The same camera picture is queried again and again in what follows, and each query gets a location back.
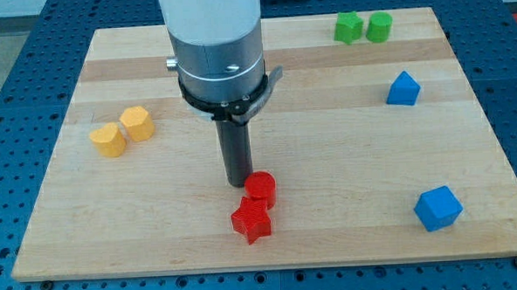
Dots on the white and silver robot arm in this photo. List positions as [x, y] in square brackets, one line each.
[218, 57]

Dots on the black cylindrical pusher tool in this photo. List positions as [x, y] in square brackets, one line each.
[236, 151]

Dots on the red cylinder block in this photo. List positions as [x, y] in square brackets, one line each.
[261, 185]

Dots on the red star block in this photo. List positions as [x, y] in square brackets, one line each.
[251, 219]

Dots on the wooden board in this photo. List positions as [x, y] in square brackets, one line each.
[349, 167]

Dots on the yellow hexagon block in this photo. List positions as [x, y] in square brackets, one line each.
[138, 123]

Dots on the green star block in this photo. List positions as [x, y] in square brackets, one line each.
[348, 27]

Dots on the yellow heart block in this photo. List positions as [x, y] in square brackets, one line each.
[108, 140]

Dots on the green cylinder block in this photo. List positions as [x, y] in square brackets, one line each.
[379, 27]

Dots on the blue cube block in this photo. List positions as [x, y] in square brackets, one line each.
[438, 208]

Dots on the blue perforated table mat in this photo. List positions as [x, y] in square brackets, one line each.
[37, 92]

